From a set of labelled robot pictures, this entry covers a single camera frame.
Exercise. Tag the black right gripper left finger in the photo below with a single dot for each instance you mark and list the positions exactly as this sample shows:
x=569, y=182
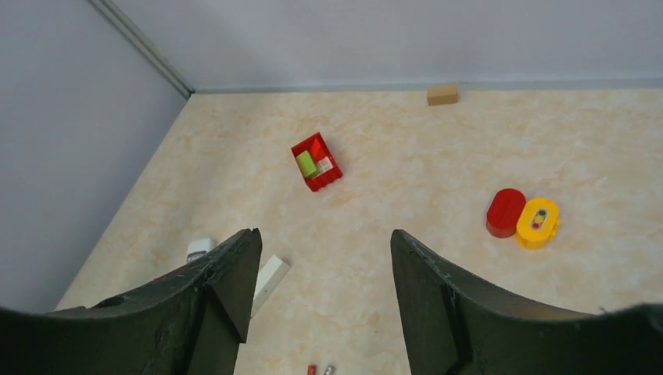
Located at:
x=191, y=320

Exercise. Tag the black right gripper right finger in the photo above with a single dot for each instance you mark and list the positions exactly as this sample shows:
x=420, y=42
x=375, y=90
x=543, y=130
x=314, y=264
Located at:
x=455, y=322

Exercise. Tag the grey remote control with buttons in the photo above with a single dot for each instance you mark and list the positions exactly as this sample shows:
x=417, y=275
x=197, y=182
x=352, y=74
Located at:
x=198, y=248

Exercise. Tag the red oval toy block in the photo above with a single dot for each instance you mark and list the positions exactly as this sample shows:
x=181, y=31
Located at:
x=504, y=212

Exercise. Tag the green cylinder block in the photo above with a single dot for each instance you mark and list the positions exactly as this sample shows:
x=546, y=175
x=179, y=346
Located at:
x=306, y=164

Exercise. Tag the white small block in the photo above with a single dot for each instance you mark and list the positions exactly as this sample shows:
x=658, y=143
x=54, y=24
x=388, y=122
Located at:
x=324, y=165

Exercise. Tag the red toy bin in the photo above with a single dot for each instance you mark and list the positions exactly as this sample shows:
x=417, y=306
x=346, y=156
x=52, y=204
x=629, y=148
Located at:
x=319, y=181

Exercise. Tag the red triangular block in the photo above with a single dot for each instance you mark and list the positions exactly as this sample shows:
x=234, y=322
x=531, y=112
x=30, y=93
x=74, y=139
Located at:
x=317, y=151

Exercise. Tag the tan wooden block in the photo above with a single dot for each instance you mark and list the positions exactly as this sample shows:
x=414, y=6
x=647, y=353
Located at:
x=442, y=95

